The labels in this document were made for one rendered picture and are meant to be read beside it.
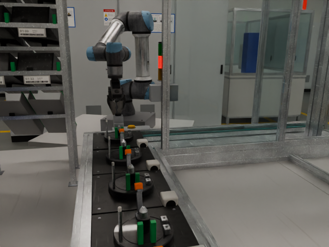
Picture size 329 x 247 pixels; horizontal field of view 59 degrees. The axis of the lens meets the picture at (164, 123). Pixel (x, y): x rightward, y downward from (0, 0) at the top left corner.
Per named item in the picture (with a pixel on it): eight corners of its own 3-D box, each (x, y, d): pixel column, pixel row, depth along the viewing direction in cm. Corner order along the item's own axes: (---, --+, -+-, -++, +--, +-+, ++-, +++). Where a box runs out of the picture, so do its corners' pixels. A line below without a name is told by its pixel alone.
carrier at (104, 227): (91, 221, 77) (89, 178, 74) (178, 210, 82) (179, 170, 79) (90, 296, 54) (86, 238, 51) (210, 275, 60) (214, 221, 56)
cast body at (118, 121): (113, 126, 139) (112, 111, 137) (122, 125, 140) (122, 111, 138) (114, 131, 131) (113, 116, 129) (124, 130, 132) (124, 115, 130)
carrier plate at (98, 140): (93, 136, 147) (93, 133, 146) (140, 134, 152) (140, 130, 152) (93, 153, 124) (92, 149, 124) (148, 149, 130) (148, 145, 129)
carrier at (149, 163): (93, 155, 123) (91, 126, 120) (148, 151, 128) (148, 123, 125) (92, 180, 100) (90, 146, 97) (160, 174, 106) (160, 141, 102)
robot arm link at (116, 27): (112, 8, 179) (82, 47, 145) (129, 8, 177) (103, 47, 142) (116, 26, 187) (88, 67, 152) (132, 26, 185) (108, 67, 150)
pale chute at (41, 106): (48, 133, 140) (49, 124, 142) (76, 132, 141) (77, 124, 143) (27, 100, 116) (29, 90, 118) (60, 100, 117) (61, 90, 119)
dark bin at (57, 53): (40, 57, 129) (41, 41, 130) (69, 57, 130) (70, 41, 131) (10, 25, 101) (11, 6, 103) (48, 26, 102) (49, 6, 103)
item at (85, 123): (83, 117, 234) (82, 113, 234) (194, 124, 218) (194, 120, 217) (28, 145, 168) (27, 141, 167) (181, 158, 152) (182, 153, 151)
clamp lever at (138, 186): (135, 213, 73) (133, 183, 73) (143, 212, 73) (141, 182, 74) (137, 216, 69) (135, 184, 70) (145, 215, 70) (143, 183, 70)
